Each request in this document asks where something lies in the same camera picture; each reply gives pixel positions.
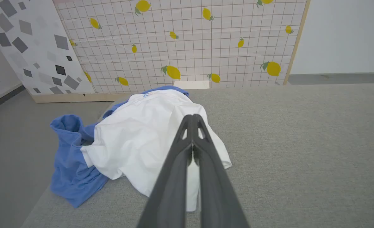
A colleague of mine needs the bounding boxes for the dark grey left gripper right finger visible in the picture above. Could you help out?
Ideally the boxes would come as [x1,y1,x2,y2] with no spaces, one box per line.
[193,114,249,228]

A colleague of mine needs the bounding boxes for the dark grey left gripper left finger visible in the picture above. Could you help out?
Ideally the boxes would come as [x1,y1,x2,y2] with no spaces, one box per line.
[136,114,194,228]

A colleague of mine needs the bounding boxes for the white shirt with blue sleeves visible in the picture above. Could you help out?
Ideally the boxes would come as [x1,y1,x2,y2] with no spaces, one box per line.
[50,85,232,212]

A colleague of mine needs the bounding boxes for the lemon print grid panel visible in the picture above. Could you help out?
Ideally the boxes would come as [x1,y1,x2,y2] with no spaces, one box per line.
[53,0,311,102]

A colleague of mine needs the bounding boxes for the grey terrazzo print panel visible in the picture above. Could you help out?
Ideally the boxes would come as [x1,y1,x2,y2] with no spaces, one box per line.
[0,0,96,103]

